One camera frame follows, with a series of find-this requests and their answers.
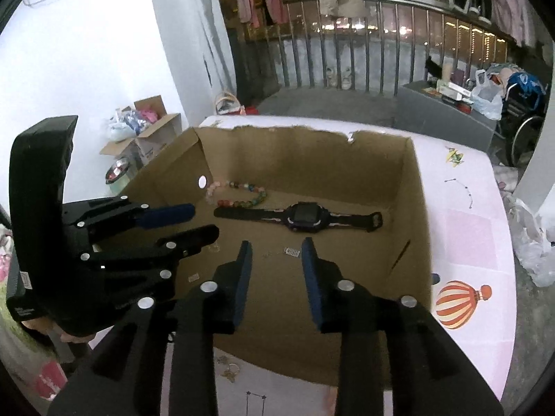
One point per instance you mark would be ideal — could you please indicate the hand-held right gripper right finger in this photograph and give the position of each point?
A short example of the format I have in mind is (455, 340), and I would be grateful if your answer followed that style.
(311, 284)

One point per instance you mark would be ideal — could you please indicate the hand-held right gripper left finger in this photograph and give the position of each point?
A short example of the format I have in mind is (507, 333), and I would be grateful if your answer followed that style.
(245, 284)

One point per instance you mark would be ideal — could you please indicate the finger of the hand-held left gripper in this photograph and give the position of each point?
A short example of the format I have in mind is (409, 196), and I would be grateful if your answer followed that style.
(169, 216)
(190, 242)

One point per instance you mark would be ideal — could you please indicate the black digital wristwatch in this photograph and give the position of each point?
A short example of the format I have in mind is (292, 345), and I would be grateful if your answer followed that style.
(303, 216)

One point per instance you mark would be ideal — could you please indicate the large cardboard box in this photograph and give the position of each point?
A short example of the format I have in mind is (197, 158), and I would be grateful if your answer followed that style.
(347, 173)

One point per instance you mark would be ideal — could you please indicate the person's left hand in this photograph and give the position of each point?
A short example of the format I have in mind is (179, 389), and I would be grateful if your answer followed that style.
(43, 326)

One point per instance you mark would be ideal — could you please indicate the green round tin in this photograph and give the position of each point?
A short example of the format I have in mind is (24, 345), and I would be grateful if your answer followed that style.
(118, 177)

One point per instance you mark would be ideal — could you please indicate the small open cardboard box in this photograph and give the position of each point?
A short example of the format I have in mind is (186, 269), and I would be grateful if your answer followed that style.
(158, 132)

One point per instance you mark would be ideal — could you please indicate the gold earring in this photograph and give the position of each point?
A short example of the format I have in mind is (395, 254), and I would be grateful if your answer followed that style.
(227, 370)

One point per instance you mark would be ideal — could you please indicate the knotted white plastic bag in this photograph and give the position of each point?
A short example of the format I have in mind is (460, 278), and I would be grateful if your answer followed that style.
(123, 123)

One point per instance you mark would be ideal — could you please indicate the red handbag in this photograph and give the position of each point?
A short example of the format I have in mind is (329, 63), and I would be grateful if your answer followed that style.
(249, 110)

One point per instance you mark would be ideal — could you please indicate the white shoe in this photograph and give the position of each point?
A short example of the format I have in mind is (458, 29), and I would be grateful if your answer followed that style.
(347, 80)
(331, 79)

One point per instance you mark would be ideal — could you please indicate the grey low cabinet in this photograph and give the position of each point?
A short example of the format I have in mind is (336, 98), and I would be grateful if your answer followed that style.
(442, 121)

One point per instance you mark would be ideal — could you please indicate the crumpled white plastic bag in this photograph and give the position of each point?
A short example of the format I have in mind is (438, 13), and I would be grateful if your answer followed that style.
(535, 251)

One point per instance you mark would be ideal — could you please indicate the metal balcony railing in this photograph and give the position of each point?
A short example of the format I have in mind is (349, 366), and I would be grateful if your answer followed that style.
(377, 43)

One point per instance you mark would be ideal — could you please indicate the white plastic shopping bag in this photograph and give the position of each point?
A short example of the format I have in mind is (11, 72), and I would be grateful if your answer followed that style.
(485, 97)

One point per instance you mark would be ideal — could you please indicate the wheelchair with blue bag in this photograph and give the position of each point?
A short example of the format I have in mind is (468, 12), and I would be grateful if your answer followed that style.
(522, 108)

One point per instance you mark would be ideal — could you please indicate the hanging pale pink clothes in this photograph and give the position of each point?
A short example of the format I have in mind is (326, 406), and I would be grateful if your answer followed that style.
(509, 8)

